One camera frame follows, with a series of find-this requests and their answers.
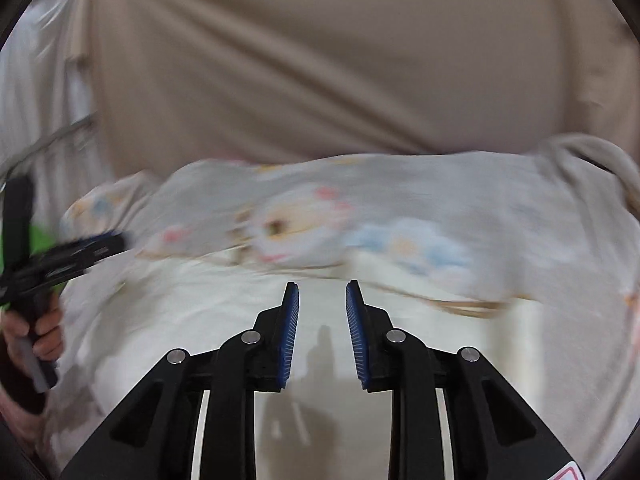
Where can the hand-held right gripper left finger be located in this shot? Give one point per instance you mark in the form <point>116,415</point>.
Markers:
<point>290,340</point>

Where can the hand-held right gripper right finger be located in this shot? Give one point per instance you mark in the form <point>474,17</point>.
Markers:
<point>356,340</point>

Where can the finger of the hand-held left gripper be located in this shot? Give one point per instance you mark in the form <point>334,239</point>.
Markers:
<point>97,247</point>

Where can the cream quilted jacket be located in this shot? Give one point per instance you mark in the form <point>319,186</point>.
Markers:
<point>165,320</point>

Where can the person's left hand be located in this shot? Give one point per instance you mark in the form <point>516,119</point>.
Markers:
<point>50,335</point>

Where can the green object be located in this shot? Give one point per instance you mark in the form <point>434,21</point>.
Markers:
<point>37,240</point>

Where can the silver curtain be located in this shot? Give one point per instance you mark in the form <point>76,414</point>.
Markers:
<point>40,85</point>

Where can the printed fleece blanket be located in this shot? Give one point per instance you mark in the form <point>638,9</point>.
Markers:
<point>400,200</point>

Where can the beige curtain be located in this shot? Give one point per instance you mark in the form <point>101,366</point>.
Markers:
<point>325,60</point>

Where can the grey fleece blanket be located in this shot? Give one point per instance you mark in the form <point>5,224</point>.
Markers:
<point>595,160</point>

